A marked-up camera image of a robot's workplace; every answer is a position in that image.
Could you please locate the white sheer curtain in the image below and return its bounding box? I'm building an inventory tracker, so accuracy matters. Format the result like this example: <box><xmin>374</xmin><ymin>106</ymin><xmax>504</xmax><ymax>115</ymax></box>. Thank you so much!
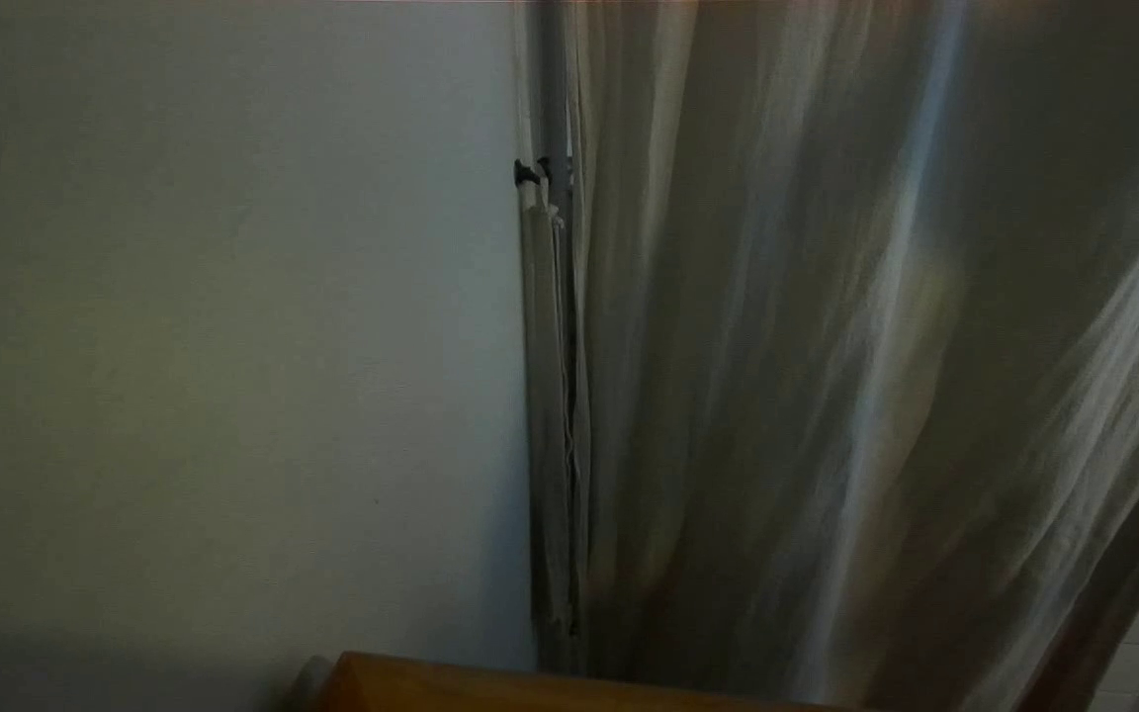
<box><xmin>549</xmin><ymin>0</ymin><xmax>1139</xmax><ymax>712</ymax></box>

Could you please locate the grey vertical curtain rail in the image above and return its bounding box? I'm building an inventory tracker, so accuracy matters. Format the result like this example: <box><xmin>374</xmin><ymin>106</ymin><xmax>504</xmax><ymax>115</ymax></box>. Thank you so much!
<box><xmin>508</xmin><ymin>0</ymin><xmax>595</xmax><ymax>680</ymax></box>

